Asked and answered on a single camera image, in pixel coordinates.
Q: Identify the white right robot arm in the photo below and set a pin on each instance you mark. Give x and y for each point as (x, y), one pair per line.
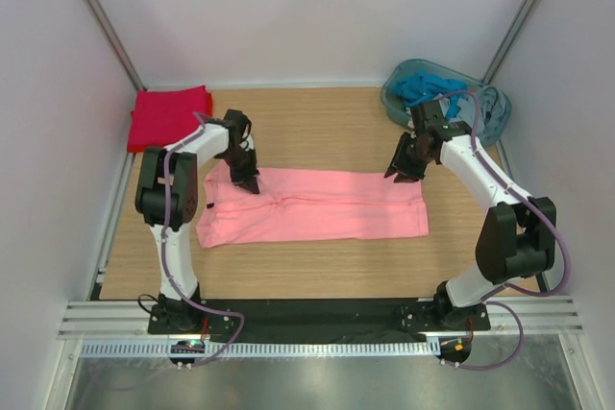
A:
(516, 239)

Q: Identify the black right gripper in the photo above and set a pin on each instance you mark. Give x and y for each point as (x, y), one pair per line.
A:
(399, 164)

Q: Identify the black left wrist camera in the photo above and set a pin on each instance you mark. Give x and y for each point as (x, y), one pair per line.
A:
(238, 124)

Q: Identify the aluminium post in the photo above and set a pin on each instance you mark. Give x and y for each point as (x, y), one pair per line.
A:
(108, 31)
(514, 30)

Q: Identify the teal plastic bin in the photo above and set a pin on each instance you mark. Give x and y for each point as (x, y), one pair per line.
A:
(394, 106)

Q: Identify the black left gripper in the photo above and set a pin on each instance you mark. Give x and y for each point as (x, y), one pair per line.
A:
(249, 176)

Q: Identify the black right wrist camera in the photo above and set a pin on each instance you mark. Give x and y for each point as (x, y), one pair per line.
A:
(427, 114)

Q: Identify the pink t shirt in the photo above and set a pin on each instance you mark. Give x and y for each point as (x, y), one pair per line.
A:
(309, 205)

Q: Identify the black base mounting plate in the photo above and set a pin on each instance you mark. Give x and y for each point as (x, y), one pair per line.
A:
(321, 322)

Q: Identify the folded magenta t shirt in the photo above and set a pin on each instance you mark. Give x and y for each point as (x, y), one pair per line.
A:
(165, 112)

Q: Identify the folded red t shirt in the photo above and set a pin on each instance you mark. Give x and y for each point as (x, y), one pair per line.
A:
(209, 103)

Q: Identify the left rear aluminium post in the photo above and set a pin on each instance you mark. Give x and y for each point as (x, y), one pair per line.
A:
(108, 31)

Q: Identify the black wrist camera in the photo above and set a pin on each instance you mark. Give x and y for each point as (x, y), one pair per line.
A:
(238, 124)
(427, 114)

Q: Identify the right rear aluminium post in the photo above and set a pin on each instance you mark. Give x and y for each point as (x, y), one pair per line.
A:
(514, 30)

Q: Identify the white slotted cable duct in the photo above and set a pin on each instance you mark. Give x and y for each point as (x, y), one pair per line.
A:
(176, 349)

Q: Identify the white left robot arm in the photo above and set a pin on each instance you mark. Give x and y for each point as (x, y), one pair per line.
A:
(167, 199)

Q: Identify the grey blue t shirt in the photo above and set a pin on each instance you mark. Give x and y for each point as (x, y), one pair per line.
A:
(495, 111)

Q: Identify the aluminium frame rail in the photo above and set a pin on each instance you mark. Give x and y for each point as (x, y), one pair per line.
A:
(124, 319)

